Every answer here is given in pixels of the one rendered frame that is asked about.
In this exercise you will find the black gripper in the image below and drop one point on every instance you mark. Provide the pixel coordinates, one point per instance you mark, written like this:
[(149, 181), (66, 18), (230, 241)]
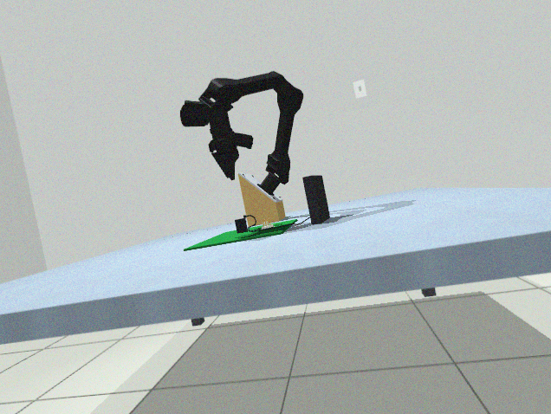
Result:
[(225, 156)]

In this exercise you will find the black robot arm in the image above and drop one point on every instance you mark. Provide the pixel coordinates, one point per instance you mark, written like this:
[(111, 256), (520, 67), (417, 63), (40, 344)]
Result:
[(227, 91)]

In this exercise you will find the green circuit board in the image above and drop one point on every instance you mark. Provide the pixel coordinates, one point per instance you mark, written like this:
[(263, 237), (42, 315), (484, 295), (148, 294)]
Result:
[(233, 236)]

